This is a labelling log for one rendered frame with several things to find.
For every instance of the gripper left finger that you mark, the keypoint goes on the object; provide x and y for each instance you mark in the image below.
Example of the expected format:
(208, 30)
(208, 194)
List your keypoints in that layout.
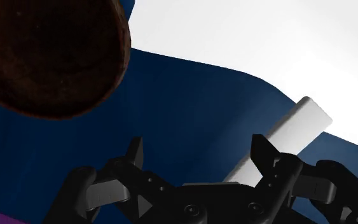
(126, 173)

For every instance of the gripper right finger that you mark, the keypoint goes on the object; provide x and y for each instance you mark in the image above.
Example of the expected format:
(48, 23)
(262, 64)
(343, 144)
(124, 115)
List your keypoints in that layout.
(285, 173)

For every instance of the white flat rectangular bar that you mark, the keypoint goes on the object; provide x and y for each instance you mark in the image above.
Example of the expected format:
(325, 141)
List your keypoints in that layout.
(299, 124)

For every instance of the dark brown round thing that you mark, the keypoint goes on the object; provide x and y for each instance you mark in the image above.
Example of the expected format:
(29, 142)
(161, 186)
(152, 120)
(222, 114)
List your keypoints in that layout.
(48, 56)

